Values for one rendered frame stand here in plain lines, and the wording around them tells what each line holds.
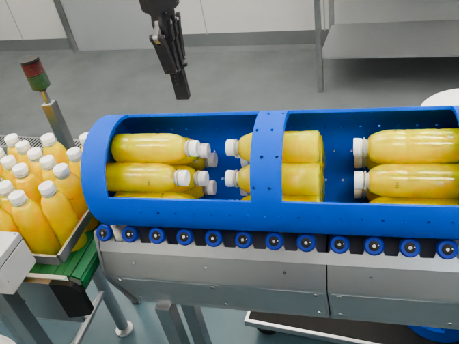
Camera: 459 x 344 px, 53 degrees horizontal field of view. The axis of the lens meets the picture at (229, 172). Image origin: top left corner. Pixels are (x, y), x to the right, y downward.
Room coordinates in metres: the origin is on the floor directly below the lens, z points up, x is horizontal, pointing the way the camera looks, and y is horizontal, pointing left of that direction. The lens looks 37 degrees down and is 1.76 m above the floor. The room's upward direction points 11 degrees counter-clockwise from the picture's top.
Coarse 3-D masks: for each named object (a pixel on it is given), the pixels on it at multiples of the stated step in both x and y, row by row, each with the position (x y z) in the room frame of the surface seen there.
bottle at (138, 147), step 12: (120, 144) 0.95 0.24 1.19; (132, 144) 0.94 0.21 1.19; (144, 144) 0.93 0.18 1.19; (156, 144) 0.92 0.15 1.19; (168, 144) 0.91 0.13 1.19; (180, 144) 0.91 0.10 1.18; (120, 156) 0.94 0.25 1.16; (132, 156) 0.93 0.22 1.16; (144, 156) 0.92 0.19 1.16; (156, 156) 0.91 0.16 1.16; (168, 156) 0.90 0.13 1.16; (180, 156) 0.90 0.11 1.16
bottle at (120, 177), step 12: (108, 168) 0.93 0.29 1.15; (120, 168) 0.92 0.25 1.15; (132, 168) 0.91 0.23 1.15; (144, 168) 0.90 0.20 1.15; (156, 168) 0.89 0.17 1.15; (168, 168) 0.89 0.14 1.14; (108, 180) 0.90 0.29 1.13; (120, 180) 0.89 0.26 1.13; (132, 180) 0.88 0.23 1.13; (144, 180) 0.87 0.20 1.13; (156, 180) 0.86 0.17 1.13; (168, 180) 0.86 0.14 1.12
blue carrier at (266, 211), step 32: (96, 128) 0.97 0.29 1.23; (128, 128) 1.12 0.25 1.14; (160, 128) 1.09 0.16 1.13; (192, 128) 1.06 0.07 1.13; (224, 128) 1.03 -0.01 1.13; (256, 128) 0.84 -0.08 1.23; (288, 128) 0.97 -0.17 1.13; (320, 128) 0.95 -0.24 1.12; (352, 128) 0.92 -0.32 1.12; (384, 128) 0.90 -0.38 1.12; (416, 128) 0.88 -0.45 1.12; (96, 160) 0.89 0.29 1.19; (224, 160) 1.03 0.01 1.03; (256, 160) 0.77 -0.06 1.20; (352, 160) 0.91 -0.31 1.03; (96, 192) 0.86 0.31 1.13; (224, 192) 0.96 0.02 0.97; (256, 192) 0.74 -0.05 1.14; (352, 192) 0.86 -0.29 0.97; (128, 224) 0.86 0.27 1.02; (160, 224) 0.83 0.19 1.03; (192, 224) 0.79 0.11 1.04; (224, 224) 0.77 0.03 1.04; (256, 224) 0.74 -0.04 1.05; (288, 224) 0.71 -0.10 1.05; (320, 224) 0.69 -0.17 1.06; (352, 224) 0.67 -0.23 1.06; (384, 224) 0.65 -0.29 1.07; (416, 224) 0.63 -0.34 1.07; (448, 224) 0.61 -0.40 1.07
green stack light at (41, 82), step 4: (44, 72) 1.47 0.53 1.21; (36, 76) 1.44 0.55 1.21; (40, 76) 1.45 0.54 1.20; (44, 76) 1.46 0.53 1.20; (28, 80) 1.45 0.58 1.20; (32, 80) 1.44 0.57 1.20; (36, 80) 1.44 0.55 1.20; (40, 80) 1.44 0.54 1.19; (44, 80) 1.45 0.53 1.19; (48, 80) 1.47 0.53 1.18; (32, 84) 1.44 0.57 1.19; (36, 84) 1.44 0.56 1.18; (40, 84) 1.44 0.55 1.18; (44, 84) 1.45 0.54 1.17; (48, 84) 1.46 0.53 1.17; (32, 88) 1.45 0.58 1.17; (36, 88) 1.44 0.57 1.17; (40, 88) 1.44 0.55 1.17; (44, 88) 1.44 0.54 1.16
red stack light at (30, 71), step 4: (40, 60) 1.48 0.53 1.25; (32, 64) 1.44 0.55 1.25; (36, 64) 1.45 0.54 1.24; (40, 64) 1.46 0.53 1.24; (24, 68) 1.44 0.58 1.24; (28, 68) 1.44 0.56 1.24; (32, 68) 1.44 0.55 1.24; (36, 68) 1.45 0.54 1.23; (40, 68) 1.46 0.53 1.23; (24, 72) 1.45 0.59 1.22; (28, 72) 1.44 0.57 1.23; (32, 72) 1.44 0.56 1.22; (36, 72) 1.44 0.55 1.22; (40, 72) 1.45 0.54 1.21; (28, 76) 1.44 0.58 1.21; (32, 76) 1.44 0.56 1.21
